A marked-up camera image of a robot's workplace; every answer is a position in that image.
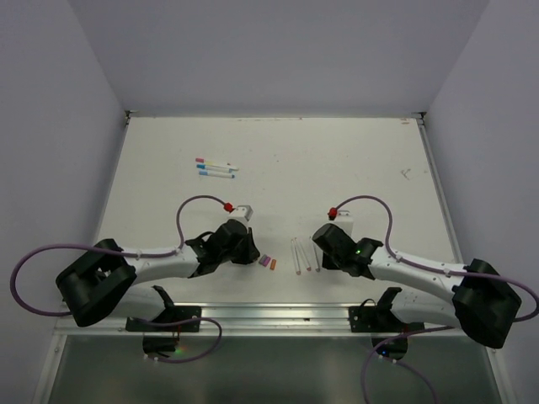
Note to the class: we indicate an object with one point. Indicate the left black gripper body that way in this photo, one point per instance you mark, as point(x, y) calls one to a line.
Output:
point(228, 254)

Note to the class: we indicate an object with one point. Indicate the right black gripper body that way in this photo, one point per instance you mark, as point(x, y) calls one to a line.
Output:
point(330, 261)

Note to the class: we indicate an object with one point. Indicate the orange white pen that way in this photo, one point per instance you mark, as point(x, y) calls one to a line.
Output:
point(297, 266)

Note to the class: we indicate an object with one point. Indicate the light blue capped pen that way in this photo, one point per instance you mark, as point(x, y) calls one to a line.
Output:
point(216, 174)

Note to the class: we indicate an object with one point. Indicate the blue capped white pen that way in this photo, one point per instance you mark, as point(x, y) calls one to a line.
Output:
point(202, 167)

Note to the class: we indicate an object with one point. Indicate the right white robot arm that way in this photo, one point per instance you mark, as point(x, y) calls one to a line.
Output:
point(471, 297)

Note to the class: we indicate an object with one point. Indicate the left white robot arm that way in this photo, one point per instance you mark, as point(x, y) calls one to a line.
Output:
point(98, 282)

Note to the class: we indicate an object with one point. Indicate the pink capped white pen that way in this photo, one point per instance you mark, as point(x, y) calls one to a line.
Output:
point(212, 162)

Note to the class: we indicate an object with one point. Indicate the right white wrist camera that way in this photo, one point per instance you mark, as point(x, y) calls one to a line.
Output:
point(345, 221)

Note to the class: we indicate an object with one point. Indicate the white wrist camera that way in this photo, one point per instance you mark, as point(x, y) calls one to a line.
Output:
point(345, 221)
point(242, 213)

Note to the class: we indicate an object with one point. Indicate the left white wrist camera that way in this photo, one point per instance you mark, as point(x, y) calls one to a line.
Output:
point(242, 213)

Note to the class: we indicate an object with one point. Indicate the aluminium mounting rail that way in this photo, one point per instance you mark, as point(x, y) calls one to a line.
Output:
point(283, 319)

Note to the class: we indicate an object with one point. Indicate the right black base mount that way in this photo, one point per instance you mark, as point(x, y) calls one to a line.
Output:
point(376, 317)

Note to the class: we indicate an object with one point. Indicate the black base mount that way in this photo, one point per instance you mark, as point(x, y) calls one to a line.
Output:
point(376, 317)
point(165, 326)

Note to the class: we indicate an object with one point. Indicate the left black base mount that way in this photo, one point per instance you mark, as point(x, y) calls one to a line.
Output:
point(165, 326)

